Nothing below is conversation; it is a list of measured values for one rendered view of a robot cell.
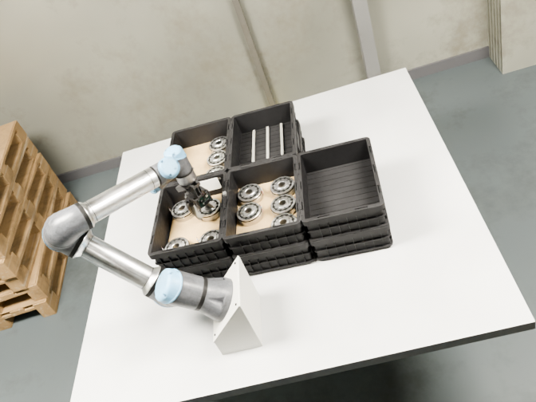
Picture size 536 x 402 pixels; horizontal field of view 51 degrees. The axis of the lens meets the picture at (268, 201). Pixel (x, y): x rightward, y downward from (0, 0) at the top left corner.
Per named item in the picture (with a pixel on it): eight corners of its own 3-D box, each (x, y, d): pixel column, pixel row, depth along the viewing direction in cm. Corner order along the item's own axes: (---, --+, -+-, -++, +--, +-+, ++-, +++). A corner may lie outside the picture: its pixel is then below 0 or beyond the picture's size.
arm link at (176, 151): (156, 155, 208) (173, 140, 211) (168, 176, 215) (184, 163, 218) (169, 159, 203) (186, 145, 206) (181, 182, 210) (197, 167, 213)
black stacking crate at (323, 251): (395, 247, 208) (389, 226, 200) (316, 263, 214) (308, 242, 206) (379, 178, 238) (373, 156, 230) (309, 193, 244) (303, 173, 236)
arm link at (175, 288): (198, 310, 184) (158, 301, 179) (187, 310, 196) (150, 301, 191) (206, 274, 187) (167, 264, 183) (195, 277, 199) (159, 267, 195)
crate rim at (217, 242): (163, 190, 242) (160, 186, 240) (228, 174, 236) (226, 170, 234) (149, 260, 213) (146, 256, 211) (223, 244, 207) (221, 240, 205)
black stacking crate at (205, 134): (236, 191, 242) (226, 171, 235) (172, 205, 248) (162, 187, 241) (238, 135, 272) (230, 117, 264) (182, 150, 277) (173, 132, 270)
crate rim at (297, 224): (302, 227, 201) (301, 222, 199) (223, 244, 207) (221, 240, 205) (297, 158, 230) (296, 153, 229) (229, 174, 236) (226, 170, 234)
